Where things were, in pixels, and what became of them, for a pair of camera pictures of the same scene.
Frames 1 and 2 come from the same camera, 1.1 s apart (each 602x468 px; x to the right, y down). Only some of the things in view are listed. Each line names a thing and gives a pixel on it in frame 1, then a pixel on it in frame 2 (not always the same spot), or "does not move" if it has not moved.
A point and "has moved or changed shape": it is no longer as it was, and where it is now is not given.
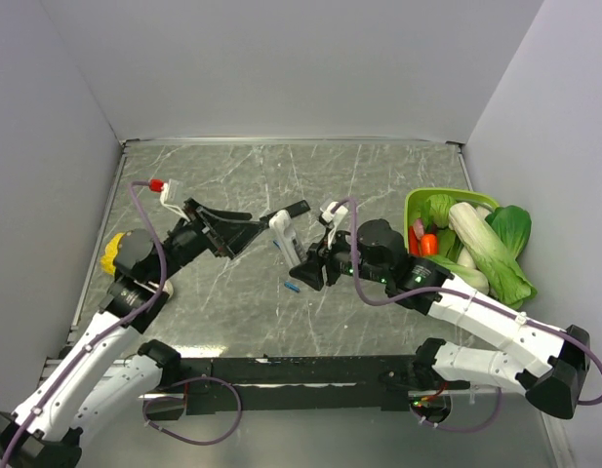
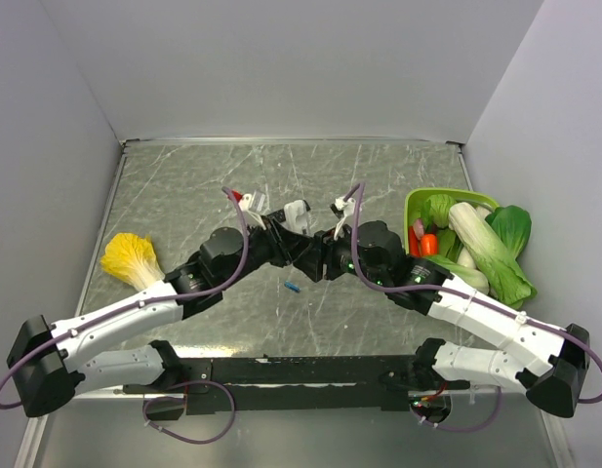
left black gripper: x=239 y=235 → x=285 y=245
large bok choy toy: x=497 y=244 does not move
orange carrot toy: x=429 y=245 does not move
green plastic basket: x=416 y=200 does not move
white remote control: x=281 y=223 has moved or changed shape
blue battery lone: x=292 y=286 does not move
